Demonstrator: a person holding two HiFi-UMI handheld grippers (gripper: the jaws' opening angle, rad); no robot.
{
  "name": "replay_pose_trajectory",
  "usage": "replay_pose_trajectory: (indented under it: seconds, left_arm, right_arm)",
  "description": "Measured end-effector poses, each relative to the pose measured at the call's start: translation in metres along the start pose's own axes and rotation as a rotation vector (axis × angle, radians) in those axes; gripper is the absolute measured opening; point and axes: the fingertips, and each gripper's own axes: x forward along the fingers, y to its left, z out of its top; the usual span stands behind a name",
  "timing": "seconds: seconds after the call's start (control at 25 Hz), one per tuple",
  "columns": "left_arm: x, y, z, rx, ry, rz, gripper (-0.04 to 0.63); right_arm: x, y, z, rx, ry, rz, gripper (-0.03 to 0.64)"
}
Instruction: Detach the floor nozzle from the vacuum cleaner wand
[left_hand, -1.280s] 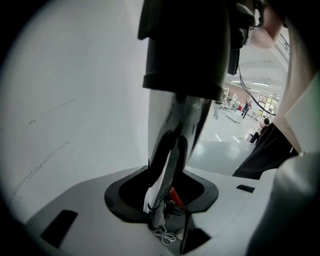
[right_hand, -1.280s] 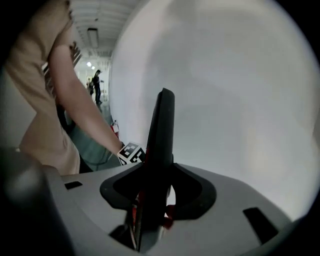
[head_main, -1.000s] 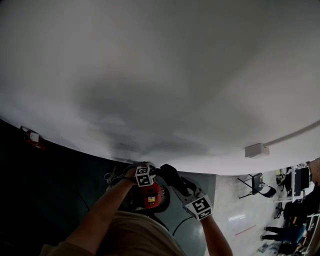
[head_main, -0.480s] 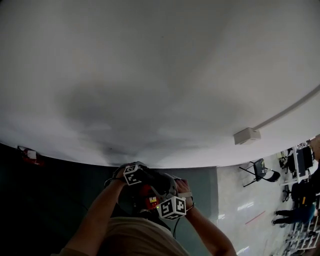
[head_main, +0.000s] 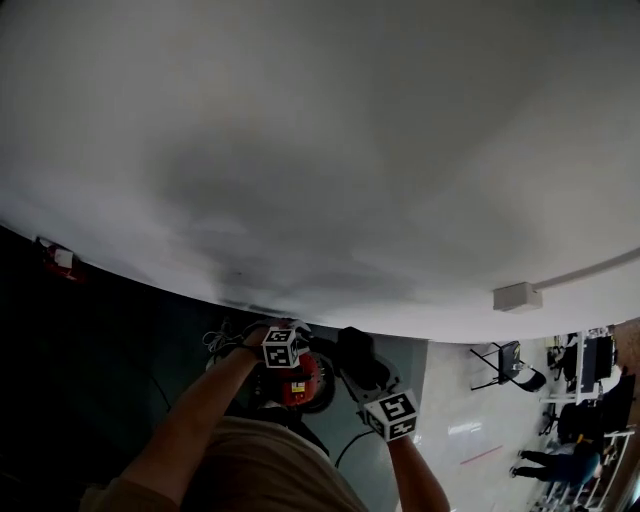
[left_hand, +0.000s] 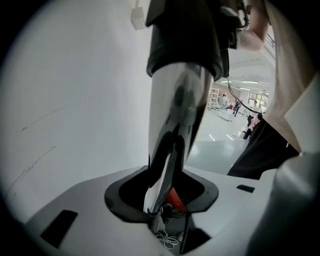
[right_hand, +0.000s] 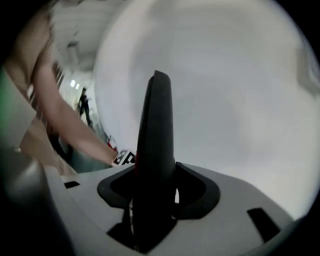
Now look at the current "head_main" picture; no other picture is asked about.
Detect black power cable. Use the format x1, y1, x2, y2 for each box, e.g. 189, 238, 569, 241
333, 429, 374, 469

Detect person's right forearm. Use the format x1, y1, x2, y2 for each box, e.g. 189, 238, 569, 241
387, 432, 451, 512

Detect red vacuum cleaner body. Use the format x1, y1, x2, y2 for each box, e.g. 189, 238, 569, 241
253, 337, 338, 415

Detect white cable bundle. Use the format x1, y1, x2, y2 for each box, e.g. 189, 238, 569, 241
201, 317, 247, 362

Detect red box with white label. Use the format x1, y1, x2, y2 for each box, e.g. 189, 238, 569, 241
32, 235, 87, 285

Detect white frame table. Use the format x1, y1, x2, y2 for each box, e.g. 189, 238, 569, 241
538, 327, 619, 406

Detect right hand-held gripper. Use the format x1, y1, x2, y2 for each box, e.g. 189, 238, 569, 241
337, 326, 419, 443

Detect white wall conduit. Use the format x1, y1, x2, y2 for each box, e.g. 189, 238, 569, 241
531, 246, 640, 293

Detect person's beige shirt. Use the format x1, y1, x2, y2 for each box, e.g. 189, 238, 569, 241
78, 415, 371, 512

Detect black office chair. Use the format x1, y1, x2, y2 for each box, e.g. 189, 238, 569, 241
538, 398, 606, 443

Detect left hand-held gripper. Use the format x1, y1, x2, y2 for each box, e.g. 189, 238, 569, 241
243, 321, 312, 370

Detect person's left forearm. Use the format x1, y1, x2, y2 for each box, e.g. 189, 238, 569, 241
118, 341, 265, 501

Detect white wall junction box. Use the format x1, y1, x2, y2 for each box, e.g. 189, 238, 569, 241
492, 282, 544, 315

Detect black folding chair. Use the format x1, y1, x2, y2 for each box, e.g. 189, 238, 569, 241
468, 340, 548, 394

